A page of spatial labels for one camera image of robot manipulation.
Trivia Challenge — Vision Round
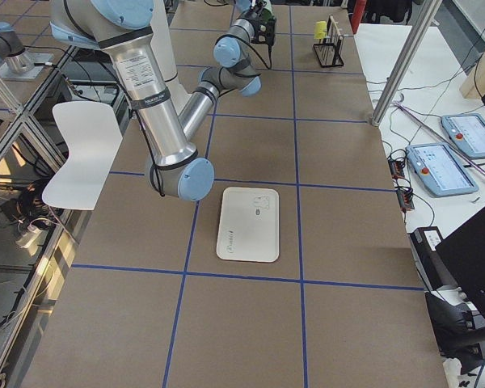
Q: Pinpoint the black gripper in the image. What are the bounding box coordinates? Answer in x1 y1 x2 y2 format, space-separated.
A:
251 8 276 44

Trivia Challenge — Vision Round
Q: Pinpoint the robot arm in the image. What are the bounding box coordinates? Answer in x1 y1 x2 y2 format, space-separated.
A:
204 0 256 12
50 1 276 201

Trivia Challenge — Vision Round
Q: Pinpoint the yellow cup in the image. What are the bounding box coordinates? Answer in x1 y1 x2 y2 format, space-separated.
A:
314 20 327 40

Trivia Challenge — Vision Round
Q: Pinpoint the cream rabbit serving tray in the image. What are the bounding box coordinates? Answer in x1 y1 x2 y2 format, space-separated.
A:
216 187 280 264

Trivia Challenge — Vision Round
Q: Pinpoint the red cylinder tube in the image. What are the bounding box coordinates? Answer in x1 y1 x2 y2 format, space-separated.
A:
351 0 367 35

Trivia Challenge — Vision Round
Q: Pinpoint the white plastic chair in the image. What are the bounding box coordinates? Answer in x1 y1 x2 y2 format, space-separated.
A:
42 101 122 210

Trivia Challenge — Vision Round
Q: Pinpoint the near teach pendant tablet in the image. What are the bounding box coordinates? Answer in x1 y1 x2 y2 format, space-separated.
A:
406 142 479 197

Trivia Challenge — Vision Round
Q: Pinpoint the teach pendant tablet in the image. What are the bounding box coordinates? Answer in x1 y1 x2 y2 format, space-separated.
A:
406 142 479 197
441 113 485 159

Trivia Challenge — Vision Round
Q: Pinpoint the far teach pendant tablet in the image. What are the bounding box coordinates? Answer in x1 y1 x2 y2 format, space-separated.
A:
441 113 485 159

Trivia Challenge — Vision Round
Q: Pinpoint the black printer box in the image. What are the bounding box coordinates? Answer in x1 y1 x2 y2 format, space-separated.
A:
408 226 458 291

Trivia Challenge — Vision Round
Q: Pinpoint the black laptop computer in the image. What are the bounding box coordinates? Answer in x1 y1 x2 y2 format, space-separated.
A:
436 206 485 318

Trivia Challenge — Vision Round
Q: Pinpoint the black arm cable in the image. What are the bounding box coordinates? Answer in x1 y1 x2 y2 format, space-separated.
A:
234 23 274 70

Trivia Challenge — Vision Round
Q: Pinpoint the black wire cup rack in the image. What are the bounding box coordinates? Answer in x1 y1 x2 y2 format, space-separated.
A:
313 35 345 68

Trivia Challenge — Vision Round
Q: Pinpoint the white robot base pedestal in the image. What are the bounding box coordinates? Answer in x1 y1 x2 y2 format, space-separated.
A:
150 0 191 113

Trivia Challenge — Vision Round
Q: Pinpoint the aluminium frame post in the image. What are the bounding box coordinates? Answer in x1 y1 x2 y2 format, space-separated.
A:
370 0 442 127

